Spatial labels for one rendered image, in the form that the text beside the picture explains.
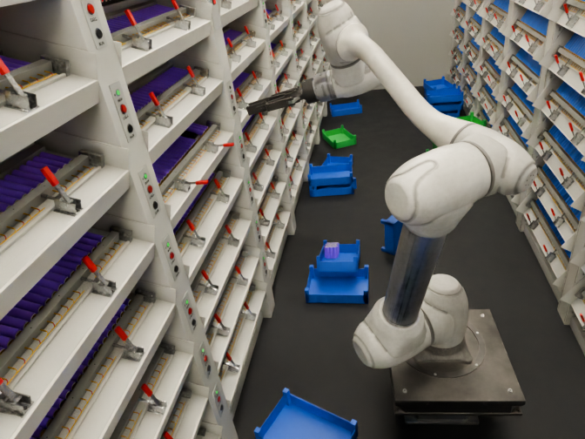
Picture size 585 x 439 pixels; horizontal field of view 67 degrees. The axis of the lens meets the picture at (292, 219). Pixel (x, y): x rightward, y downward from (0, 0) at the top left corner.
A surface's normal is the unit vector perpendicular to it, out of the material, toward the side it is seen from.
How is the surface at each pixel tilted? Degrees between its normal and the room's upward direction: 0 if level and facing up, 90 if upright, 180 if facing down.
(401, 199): 85
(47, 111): 108
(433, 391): 2
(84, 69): 90
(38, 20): 90
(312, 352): 0
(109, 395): 18
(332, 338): 0
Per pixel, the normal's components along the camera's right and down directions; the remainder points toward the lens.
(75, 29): -0.16, 0.54
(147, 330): 0.18, -0.81
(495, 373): -0.12, -0.83
